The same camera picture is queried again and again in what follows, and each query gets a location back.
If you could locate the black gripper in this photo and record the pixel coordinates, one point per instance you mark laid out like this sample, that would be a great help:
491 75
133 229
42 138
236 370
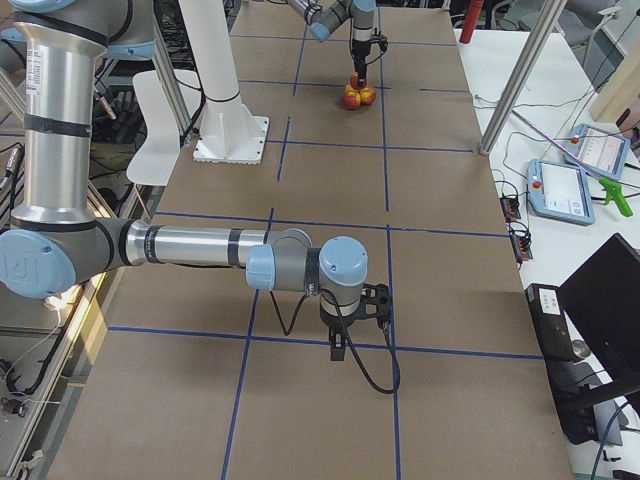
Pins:
359 50
335 321

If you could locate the lone red yellow apple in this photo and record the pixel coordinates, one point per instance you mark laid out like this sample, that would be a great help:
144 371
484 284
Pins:
356 82

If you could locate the red yellow apple far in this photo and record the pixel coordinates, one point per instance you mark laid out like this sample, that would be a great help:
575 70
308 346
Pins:
367 96

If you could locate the red yellow apple right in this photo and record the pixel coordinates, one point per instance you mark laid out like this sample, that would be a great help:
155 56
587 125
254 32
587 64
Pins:
351 101

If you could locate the red cylinder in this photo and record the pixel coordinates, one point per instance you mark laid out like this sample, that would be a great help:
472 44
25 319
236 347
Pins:
472 16

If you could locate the black computer box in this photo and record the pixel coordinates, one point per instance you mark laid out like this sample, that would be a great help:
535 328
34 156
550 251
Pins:
550 323

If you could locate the near teach pendant tablet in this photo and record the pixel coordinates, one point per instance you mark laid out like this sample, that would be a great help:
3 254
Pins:
559 191

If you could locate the teach pendant tablet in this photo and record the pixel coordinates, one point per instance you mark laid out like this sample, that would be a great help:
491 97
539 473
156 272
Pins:
559 191
603 151

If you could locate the far teach pendant tablet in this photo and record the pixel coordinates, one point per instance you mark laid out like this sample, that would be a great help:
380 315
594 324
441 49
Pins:
603 151

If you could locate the black monitor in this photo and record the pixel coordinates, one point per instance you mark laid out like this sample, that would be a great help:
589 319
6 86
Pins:
601 298

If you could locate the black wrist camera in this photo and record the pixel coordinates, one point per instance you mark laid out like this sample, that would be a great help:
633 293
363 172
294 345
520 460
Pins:
376 303
380 42

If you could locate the white camera post base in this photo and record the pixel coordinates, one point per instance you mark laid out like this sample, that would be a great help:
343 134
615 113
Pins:
229 133

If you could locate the usb hub with cables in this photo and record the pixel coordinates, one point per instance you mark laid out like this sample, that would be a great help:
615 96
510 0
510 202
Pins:
509 200

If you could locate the aluminium frame post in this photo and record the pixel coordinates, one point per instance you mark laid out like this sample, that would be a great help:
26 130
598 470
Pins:
536 40

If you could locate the green handled reacher grabber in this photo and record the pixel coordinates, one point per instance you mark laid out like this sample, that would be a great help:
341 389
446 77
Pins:
612 188

